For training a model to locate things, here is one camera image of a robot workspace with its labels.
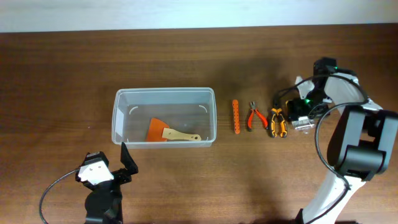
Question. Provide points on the clear box of bits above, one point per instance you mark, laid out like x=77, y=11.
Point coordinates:
x=303, y=124

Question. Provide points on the orange scraper wooden handle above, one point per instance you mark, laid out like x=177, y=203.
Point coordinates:
x=160, y=131

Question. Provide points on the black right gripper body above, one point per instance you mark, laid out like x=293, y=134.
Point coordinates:
x=294, y=111

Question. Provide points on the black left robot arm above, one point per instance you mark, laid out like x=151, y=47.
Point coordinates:
x=104, y=203

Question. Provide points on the yellow black needle-nose pliers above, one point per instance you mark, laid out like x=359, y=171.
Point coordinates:
x=276, y=116

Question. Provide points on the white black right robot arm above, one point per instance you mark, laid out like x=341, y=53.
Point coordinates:
x=354, y=136

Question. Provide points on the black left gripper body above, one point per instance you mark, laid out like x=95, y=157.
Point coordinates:
x=117, y=178

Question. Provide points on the orange perforated strip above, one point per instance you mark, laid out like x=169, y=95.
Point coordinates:
x=236, y=116

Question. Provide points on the clear plastic container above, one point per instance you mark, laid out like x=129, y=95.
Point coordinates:
x=190, y=110

